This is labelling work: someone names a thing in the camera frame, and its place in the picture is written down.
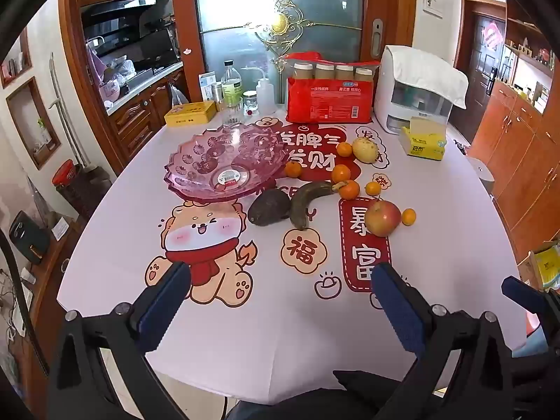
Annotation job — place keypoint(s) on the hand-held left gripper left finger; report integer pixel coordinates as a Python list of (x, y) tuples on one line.
[(164, 302)]

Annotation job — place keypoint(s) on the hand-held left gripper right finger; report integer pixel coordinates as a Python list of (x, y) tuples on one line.
[(400, 310)]

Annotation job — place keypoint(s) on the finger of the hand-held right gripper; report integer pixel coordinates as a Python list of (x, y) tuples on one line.
[(518, 288)]

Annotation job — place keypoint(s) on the red apple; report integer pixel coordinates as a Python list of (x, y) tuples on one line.
[(383, 218)]

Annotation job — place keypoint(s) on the small mandarin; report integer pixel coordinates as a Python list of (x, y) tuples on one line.
[(293, 169), (344, 148), (373, 188), (408, 217), (350, 190)]

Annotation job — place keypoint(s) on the dark avocado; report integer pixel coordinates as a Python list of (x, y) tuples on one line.
[(269, 208)]

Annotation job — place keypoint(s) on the pink glass fruit bowl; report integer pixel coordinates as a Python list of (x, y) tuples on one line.
[(197, 162)]

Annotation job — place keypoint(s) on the overripe dark banana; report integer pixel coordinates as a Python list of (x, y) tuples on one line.
[(302, 205)]

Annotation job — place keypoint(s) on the large orange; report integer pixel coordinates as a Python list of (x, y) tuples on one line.
[(341, 173)]

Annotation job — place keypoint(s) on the yellow pear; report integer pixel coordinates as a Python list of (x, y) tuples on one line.
[(365, 149)]

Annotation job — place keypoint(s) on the cardboard box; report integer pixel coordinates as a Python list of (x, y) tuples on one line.
[(531, 267)]

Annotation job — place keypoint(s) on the printed cartoon tablecloth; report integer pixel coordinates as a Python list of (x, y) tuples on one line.
[(284, 337)]

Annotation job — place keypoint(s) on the wooden storage cabinet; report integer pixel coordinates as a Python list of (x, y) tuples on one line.
[(525, 140)]

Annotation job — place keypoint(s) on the black small appliance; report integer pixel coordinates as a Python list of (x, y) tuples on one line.
[(28, 236)]

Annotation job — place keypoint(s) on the red lid jar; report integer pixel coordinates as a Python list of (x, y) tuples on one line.
[(68, 179)]

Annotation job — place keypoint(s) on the yellow tissue box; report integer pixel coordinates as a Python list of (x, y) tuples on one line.
[(422, 140)]

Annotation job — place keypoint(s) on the wooden kitchen base cabinet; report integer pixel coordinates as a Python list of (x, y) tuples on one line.
[(140, 113)]

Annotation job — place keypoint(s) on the yellow tin box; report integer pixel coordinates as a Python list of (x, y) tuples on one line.
[(191, 113)]

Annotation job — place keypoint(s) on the white countertop appliance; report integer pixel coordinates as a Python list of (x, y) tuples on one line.
[(393, 100)]

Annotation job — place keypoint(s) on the small metal can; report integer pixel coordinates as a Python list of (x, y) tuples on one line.
[(217, 94)]

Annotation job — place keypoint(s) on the small glass jar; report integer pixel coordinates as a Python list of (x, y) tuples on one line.
[(250, 103)]

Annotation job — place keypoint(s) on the clear plastic bottle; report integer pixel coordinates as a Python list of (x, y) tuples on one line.
[(232, 92)]

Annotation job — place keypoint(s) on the dark entrance door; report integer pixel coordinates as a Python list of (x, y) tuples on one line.
[(481, 70)]

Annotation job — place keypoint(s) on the red paper cup package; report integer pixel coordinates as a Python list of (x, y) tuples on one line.
[(330, 100)]

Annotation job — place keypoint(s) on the white and blue box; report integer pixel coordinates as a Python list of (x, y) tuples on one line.
[(206, 83)]

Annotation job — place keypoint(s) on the white squeeze bottle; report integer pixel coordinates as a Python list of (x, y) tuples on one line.
[(264, 94)]

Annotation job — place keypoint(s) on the white cloth cover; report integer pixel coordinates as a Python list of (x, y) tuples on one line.
[(420, 65)]

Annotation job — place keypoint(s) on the black range hood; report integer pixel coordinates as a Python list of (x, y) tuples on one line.
[(127, 11)]

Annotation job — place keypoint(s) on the frosted glass door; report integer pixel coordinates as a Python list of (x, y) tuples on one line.
[(245, 17)]

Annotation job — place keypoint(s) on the wooden wall niche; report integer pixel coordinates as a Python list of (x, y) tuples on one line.
[(33, 122)]

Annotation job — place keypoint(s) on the wall switch panel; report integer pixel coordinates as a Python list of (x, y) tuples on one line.
[(433, 5)]

